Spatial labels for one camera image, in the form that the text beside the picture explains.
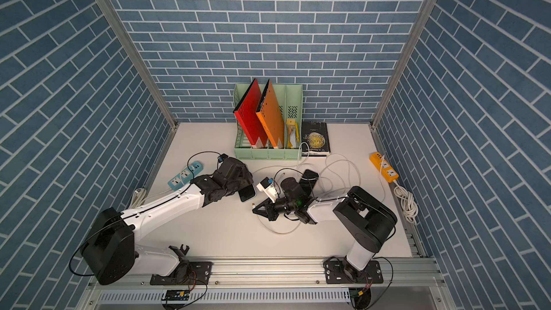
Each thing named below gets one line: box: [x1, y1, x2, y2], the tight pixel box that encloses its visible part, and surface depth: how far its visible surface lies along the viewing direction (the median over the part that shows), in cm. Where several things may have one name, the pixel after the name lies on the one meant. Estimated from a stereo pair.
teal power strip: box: [167, 161, 204, 192], surface depth 98 cm
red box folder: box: [233, 78, 269, 149], surface depth 89 cm
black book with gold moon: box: [301, 121, 331, 158], surface depth 114 cm
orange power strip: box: [368, 151, 400, 183], surface depth 100 cm
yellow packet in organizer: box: [286, 118, 300, 149], surface depth 114 cm
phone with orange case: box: [299, 169, 320, 194], surface depth 99 cm
